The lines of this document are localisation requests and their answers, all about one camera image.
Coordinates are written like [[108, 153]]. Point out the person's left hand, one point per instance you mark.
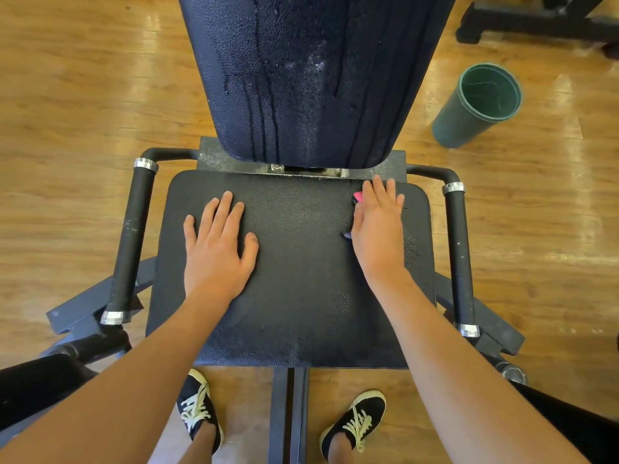
[[215, 256]]

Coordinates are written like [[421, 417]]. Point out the person's right hand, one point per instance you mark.
[[379, 236]]

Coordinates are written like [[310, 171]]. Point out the pink cleaning cloth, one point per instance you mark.
[[358, 197]]

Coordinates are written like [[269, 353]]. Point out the person's right forearm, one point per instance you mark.
[[474, 391]]

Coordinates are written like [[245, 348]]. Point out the person's left forearm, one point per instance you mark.
[[106, 391]]

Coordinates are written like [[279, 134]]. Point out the person's left black shoe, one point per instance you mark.
[[197, 409]]

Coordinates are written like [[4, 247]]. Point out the person's black shoe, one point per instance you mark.
[[197, 409], [353, 420]]

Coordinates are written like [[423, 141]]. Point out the person's right black shoe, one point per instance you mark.
[[353, 420]]

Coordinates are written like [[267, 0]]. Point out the person's left leg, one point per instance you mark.
[[198, 449]]

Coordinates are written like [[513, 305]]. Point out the person's leg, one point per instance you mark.
[[198, 449], [340, 454]]

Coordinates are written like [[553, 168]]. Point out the person's right leg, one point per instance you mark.
[[340, 454]]

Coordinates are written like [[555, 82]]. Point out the dark green plastic bucket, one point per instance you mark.
[[474, 106]]

